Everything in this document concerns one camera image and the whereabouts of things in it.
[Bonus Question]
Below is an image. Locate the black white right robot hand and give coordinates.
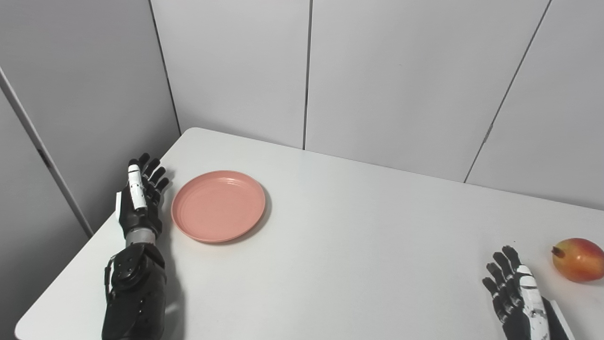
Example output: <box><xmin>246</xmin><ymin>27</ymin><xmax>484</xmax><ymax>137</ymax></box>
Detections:
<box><xmin>482</xmin><ymin>246</ymin><xmax>576</xmax><ymax>340</ymax></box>

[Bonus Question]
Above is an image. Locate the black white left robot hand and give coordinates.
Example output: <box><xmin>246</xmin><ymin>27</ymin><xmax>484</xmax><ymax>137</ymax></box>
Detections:
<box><xmin>115</xmin><ymin>153</ymin><xmax>170</xmax><ymax>235</ymax></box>

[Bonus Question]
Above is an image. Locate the red yellow pomegranate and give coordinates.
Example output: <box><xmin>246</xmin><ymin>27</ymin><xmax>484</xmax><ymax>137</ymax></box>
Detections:
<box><xmin>551</xmin><ymin>238</ymin><xmax>604</xmax><ymax>283</ymax></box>

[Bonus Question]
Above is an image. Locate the pink round plate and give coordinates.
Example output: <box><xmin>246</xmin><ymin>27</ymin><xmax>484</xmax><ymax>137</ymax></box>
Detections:
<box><xmin>171</xmin><ymin>170</ymin><xmax>266</xmax><ymax>244</ymax></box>

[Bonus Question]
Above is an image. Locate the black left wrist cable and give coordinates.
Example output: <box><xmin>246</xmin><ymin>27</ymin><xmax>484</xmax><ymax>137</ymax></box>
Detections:
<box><xmin>104</xmin><ymin>257</ymin><xmax>114</xmax><ymax>304</ymax></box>

